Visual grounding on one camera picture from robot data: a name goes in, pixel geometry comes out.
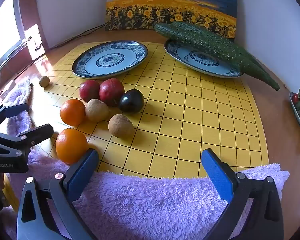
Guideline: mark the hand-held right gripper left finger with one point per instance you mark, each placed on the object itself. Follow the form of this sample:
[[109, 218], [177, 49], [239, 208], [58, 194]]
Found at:
[[82, 177]]

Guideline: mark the orange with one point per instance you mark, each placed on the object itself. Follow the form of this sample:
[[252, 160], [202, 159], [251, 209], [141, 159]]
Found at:
[[72, 112], [71, 145]]

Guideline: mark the window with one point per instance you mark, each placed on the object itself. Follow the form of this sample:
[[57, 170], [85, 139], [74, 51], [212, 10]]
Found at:
[[3, 32]]

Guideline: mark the long green bumpy cucumber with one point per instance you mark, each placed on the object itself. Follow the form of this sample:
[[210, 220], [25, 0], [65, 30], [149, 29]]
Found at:
[[205, 41], [255, 61]]

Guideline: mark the red apple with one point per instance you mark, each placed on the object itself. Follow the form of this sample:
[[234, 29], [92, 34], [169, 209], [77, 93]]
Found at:
[[111, 91], [88, 91]]

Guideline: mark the purple fluffy towel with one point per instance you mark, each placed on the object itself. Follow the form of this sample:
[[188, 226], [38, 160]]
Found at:
[[145, 205]]

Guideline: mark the small red radish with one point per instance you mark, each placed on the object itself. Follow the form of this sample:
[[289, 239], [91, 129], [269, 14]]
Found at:
[[295, 98]]

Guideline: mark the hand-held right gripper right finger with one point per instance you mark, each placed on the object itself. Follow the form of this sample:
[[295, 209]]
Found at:
[[216, 172]]

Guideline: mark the dark purple plum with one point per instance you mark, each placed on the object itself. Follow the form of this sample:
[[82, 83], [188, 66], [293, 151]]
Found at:
[[131, 101]]

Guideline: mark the sunflower field painting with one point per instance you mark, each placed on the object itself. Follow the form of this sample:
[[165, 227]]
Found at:
[[165, 7]]

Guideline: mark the brown kiwi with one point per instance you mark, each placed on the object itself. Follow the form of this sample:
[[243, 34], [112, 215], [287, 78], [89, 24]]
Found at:
[[44, 81], [120, 126], [97, 110]]

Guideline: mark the yellow grid board mat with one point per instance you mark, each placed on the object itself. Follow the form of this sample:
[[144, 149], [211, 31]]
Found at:
[[190, 130]]

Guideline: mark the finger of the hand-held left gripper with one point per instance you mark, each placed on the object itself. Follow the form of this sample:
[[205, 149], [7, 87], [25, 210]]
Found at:
[[37, 132], [15, 109]]

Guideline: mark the blue and white patterned plate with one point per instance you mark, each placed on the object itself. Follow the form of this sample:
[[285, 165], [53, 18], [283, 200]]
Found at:
[[110, 60], [202, 63]]

